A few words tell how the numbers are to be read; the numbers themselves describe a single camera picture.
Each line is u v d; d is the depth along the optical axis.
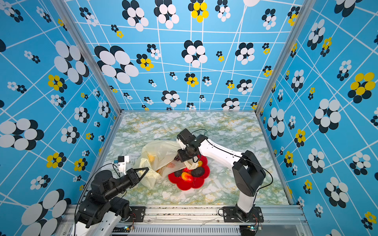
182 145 0.74
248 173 0.45
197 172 0.83
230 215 0.72
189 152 0.64
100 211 0.50
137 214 0.73
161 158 0.84
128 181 0.61
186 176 0.83
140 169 0.67
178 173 0.83
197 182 0.82
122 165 0.64
